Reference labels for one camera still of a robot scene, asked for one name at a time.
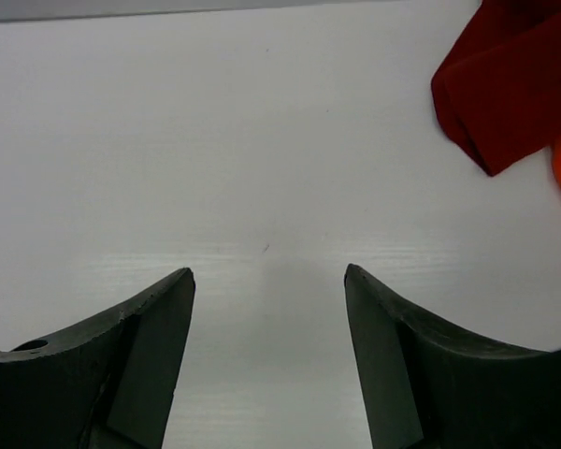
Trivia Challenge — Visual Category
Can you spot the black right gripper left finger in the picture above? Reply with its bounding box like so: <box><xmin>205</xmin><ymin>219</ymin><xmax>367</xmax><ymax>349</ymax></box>
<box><xmin>0</xmin><ymin>268</ymin><xmax>195</xmax><ymax>448</ymax></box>

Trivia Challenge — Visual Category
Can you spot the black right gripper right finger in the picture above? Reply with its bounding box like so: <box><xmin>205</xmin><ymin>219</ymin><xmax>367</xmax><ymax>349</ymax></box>
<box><xmin>344</xmin><ymin>265</ymin><xmax>561</xmax><ymax>448</ymax></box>

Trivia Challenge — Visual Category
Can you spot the dark red t shirt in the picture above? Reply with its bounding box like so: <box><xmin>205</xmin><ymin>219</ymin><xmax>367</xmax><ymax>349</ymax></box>
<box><xmin>431</xmin><ymin>1</ymin><xmax>561</xmax><ymax>176</ymax></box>

